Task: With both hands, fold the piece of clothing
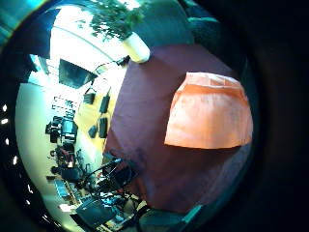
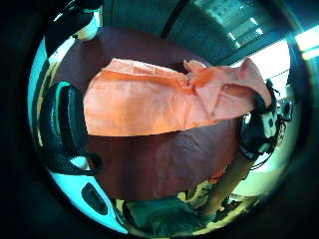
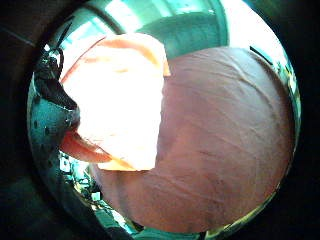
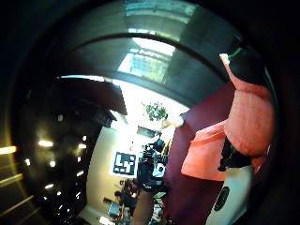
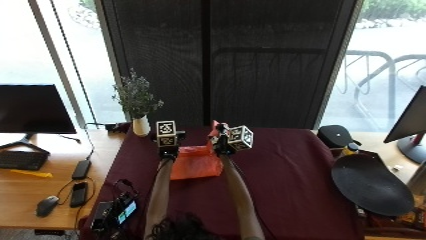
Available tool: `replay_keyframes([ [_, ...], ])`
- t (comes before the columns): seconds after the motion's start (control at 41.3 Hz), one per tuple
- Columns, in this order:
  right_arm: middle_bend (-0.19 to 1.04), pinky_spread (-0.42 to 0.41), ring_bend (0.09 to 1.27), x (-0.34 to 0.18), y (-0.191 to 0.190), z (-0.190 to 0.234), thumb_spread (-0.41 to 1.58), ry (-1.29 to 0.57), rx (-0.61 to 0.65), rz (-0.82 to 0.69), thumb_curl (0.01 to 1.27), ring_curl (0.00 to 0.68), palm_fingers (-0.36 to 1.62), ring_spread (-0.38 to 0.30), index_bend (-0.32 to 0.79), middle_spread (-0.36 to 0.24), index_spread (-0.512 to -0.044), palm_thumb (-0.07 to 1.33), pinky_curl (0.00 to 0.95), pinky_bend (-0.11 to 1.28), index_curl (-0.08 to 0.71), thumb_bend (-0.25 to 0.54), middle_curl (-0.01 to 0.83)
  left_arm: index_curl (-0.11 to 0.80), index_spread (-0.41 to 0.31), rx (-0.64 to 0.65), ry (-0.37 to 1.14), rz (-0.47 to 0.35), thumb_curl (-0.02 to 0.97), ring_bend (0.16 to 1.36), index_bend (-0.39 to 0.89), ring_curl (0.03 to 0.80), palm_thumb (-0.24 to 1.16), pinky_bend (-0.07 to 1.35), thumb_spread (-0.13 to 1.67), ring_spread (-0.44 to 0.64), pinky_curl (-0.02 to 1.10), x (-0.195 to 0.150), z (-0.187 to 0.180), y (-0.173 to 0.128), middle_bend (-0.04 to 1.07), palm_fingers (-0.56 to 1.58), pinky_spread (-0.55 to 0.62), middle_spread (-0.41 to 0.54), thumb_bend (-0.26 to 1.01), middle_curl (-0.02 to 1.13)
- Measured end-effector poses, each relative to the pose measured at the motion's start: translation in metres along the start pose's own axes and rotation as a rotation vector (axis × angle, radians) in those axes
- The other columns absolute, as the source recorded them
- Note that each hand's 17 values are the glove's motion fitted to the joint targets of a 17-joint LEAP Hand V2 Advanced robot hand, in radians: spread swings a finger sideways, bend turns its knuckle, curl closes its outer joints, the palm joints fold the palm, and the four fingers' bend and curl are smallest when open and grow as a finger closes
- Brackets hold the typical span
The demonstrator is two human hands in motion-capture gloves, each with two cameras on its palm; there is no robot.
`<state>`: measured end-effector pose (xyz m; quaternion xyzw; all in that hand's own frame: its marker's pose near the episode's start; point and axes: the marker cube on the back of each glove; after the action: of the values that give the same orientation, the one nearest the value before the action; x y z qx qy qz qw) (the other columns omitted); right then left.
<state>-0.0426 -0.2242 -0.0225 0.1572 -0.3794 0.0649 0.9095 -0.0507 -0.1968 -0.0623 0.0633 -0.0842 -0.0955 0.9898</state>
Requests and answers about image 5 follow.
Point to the black oval board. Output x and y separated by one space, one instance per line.
370 185

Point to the dark mesh window blind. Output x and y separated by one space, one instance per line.
221 63

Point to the black computer mouse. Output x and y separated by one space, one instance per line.
46 205

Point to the white marker cube on right glove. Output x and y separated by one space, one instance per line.
241 136

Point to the wooden desk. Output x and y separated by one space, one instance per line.
30 203

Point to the black phone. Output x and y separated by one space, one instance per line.
78 194

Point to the maroon tablecloth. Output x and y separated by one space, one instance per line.
293 186

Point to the person's right hand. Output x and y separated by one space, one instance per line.
219 144

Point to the person's left hand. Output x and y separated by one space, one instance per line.
169 151

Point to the white vase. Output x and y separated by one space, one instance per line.
141 126

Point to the white marker cube on glove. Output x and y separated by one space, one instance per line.
165 132
241 136

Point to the white marker cube on left glove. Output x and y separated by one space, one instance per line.
165 132

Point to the black camera device with screen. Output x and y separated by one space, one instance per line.
114 210

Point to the black pouch case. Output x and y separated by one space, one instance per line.
335 135

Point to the orange cloth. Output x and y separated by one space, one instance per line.
194 163

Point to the grey metal bike rack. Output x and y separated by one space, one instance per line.
380 83

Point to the dark monitor with grey base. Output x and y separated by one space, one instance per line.
410 128

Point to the black computer monitor with stand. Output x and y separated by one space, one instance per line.
30 108

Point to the black keyboard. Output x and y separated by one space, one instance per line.
21 160

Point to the black power bank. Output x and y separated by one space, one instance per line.
81 169

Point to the yellow flat strip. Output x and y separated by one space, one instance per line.
30 173

